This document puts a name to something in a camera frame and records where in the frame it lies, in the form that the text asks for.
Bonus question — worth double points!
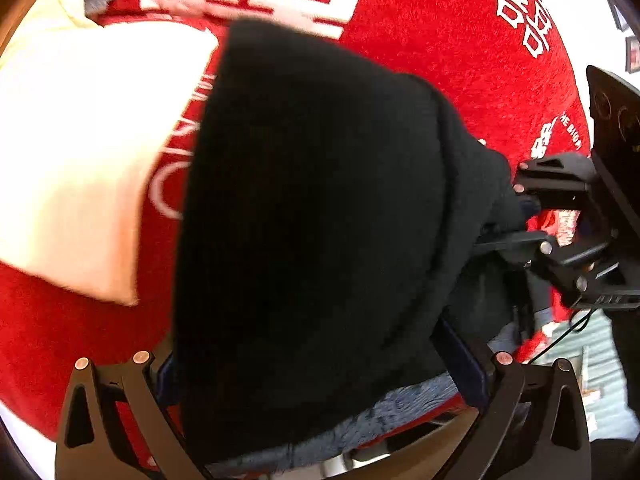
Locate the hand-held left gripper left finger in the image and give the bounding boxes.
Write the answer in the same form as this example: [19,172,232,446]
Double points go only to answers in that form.
[55,345,211,480]

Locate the red blanket white print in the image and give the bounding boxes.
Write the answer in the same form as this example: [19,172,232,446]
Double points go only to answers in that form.
[0,0,596,480]

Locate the black pants grey leaf print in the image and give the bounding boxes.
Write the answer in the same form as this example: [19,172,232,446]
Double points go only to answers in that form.
[172,17,551,480]

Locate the black cable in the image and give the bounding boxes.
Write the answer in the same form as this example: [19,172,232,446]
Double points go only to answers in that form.
[525,305,596,366]

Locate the red patterned cushion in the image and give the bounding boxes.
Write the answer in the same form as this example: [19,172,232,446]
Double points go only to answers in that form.
[542,207,581,248]

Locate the cream white cloth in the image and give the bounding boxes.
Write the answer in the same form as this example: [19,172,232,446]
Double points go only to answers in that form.
[0,22,221,307]

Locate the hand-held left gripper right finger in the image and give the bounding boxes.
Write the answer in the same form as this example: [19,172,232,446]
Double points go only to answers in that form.
[435,317,593,480]

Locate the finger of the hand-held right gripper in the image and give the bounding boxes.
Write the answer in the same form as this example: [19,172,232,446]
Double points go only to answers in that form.
[474,230,627,307]
[514,152,597,212]

